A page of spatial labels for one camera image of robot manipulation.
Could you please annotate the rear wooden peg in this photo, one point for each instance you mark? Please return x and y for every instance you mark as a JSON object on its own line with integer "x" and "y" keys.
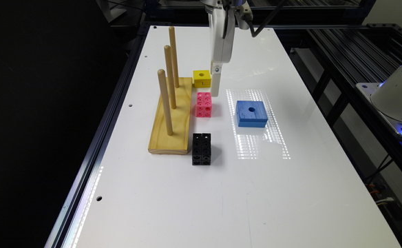
{"x": 174, "y": 59}

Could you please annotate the wooden peg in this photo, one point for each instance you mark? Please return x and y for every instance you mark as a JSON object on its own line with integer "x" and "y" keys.
{"x": 174, "y": 59}
{"x": 171, "y": 87}
{"x": 165, "y": 101}

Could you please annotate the yellow cube with hole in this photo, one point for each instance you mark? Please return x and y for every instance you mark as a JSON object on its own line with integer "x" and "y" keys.
{"x": 201, "y": 78}

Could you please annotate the blue square block with hole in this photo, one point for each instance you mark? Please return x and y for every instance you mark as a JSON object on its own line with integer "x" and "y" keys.
{"x": 251, "y": 114}

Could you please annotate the front wooden peg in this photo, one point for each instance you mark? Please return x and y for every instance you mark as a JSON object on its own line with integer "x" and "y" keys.
{"x": 165, "y": 101}

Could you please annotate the pink stud block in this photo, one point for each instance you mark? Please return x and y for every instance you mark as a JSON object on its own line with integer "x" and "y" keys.
{"x": 203, "y": 105}

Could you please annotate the black aluminium frame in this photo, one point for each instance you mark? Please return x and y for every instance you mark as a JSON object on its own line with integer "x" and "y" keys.
{"x": 349, "y": 54}

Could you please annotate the black stud block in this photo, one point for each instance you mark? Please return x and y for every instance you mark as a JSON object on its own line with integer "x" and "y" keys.
{"x": 201, "y": 149}

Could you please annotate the middle wooden peg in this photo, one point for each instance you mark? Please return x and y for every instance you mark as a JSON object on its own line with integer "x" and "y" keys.
{"x": 171, "y": 87}

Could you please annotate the wooden peg board base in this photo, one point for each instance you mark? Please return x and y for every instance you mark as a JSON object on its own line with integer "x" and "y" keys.
{"x": 160, "y": 142}

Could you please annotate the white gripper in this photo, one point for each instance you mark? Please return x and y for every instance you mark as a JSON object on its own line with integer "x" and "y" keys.
{"x": 222, "y": 30}

